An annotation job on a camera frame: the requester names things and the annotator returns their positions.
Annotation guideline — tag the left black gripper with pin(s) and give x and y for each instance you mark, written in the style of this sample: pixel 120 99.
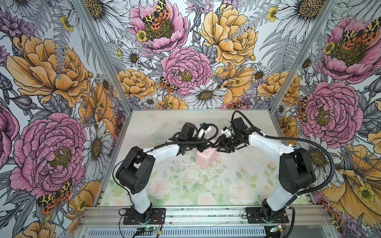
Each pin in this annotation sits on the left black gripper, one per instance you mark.
pixel 203 145

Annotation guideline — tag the purple wrapping paper sheet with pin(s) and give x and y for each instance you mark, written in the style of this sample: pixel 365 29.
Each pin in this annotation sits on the purple wrapping paper sheet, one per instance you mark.
pixel 207 157

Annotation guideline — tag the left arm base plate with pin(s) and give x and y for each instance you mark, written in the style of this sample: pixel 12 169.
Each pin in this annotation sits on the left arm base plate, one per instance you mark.
pixel 153 216

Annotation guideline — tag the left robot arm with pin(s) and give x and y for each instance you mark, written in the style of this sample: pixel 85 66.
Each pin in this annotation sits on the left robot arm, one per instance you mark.
pixel 133 173

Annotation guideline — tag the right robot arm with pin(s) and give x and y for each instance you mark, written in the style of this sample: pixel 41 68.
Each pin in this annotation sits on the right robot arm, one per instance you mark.
pixel 295 168

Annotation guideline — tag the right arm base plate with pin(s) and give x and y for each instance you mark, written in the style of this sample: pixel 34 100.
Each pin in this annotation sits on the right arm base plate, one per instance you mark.
pixel 257 215

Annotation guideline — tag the aluminium front rail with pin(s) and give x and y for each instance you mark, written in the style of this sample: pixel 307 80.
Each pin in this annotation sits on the aluminium front rail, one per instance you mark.
pixel 203 216

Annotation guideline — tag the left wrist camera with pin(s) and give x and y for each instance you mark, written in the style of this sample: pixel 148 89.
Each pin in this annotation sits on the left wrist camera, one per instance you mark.
pixel 190 132

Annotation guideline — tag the white slotted cable duct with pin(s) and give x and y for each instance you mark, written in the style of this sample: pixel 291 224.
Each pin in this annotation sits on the white slotted cable duct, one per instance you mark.
pixel 179 232

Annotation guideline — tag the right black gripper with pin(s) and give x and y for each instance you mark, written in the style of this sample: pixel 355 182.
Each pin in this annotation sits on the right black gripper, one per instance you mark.
pixel 222 140

